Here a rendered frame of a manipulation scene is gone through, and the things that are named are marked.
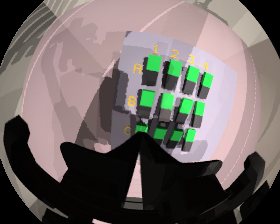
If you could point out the grey switch panel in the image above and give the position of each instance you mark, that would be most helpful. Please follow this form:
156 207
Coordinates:
177 93

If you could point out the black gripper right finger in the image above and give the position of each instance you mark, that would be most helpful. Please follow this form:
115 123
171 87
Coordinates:
159 171

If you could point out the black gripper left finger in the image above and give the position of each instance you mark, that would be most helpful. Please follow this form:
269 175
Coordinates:
116 166

